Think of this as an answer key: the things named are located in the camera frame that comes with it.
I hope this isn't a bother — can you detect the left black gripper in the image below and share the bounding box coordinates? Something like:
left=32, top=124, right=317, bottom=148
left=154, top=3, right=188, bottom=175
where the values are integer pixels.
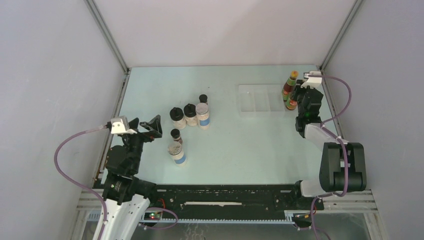
left=123, top=114, right=163, bottom=172

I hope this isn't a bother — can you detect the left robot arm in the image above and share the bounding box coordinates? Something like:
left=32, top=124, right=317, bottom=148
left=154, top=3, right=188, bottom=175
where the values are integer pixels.
left=94, top=115, right=163, bottom=240

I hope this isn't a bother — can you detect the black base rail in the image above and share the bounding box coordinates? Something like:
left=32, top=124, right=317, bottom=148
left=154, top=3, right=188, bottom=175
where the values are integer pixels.
left=147, top=184, right=324, bottom=222

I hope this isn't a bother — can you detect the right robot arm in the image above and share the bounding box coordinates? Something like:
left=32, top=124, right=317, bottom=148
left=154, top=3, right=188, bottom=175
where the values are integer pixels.
left=290, top=72, right=367, bottom=209

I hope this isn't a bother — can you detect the purple cable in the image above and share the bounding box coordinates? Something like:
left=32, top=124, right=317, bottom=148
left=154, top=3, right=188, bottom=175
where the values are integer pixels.
left=309, top=74, right=353, bottom=240
left=53, top=126, right=110, bottom=240

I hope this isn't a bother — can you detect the circuit board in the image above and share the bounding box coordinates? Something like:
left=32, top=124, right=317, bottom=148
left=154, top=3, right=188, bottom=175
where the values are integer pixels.
left=292, top=213, right=313, bottom=225
left=143, top=211, right=163, bottom=223

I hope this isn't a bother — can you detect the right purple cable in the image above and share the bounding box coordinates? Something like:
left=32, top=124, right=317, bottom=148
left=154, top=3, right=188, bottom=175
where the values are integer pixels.
left=309, top=74, right=353, bottom=240

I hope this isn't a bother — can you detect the left circuit board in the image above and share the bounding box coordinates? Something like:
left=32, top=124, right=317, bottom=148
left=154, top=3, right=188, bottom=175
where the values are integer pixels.
left=143, top=211, right=163, bottom=223

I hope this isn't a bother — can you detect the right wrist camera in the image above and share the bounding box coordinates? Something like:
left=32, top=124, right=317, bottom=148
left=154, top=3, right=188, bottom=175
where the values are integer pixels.
left=301, top=70, right=323, bottom=89

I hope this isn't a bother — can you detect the small dark pepper bottle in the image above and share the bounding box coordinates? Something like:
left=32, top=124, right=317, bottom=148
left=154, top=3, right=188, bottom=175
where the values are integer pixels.
left=170, top=128, right=183, bottom=145

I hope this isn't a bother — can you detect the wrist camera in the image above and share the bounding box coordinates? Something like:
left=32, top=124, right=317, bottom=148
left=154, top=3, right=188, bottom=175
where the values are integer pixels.
left=106, top=116, right=137, bottom=135
left=301, top=70, right=323, bottom=89

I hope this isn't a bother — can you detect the black lid salt shaker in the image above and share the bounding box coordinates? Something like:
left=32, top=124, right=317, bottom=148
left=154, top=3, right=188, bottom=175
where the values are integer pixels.
left=169, top=107, right=187, bottom=130
left=183, top=103, right=198, bottom=127

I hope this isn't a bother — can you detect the sauce bottle yellow cap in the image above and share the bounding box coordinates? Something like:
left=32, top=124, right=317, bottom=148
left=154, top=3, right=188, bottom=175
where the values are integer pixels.
left=285, top=93, right=298, bottom=111
left=281, top=71, right=299, bottom=102

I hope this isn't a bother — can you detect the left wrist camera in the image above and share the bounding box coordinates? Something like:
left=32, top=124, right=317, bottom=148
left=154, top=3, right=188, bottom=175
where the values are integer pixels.
left=106, top=116, right=137, bottom=135

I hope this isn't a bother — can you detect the right circuit board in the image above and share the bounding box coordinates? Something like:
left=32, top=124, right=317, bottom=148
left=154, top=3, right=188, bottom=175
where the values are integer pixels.
left=292, top=213, right=313, bottom=225

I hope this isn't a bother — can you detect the small black cap spice bottle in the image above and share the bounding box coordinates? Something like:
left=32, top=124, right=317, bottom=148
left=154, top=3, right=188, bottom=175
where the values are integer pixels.
left=198, top=94, right=208, bottom=105

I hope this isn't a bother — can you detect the blue label spice jar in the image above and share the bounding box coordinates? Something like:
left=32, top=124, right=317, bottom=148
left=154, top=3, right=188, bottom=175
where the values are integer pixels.
left=195, top=102, right=210, bottom=130
left=167, top=141, right=187, bottom=167

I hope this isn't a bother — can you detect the clear plastic organizer tray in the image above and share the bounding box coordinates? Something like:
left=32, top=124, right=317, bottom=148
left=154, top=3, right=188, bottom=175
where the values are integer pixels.
left=237, top=84, right=297, bottom=118

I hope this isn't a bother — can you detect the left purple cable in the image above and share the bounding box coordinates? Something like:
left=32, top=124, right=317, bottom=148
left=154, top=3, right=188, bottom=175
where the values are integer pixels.
left=53, top=126, right=110, bottom=240

